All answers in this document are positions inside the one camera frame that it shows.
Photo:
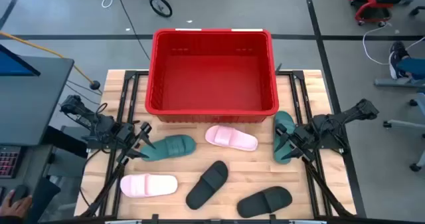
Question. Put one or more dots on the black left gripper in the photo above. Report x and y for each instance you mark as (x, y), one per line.
(126, 136)

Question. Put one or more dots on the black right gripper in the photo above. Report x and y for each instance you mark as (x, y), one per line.
(303, 139)

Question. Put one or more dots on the green rubber slide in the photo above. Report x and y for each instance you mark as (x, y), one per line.
(172, 147)
(284, 117)

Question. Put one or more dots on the pink rubber slide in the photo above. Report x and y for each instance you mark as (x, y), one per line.
(149, 185)
(232, 139)

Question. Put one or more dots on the black rubber slide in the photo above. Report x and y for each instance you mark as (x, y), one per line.
(207, 184)
(264, 202)

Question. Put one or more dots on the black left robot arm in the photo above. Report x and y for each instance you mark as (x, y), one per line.
(89, 119)

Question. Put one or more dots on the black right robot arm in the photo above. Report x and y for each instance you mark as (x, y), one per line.
(348, 112)

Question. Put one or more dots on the red plastic bin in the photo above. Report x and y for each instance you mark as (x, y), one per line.
(212, 84)

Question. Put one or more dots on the grey office chair base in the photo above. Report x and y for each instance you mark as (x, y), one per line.
(398, 82)

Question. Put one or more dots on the black computer mouse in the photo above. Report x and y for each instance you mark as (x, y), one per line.
(20, 190)

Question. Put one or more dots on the backlit keyboard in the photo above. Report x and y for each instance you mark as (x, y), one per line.
(8, 162)

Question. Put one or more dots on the black wheel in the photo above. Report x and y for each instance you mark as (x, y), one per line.
(167, 11)

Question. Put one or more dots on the person's black shoe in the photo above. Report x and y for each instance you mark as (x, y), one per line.
(396, 56)

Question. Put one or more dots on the person's hand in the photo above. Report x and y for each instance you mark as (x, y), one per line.
(15, 209)

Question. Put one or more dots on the person's leg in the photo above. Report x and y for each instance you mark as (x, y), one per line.
(413, 67)

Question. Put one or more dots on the computer monitor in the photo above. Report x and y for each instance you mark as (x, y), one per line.
(13, 66)

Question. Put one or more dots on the black metal frame rail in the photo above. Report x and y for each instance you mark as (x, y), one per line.
(212, 221)

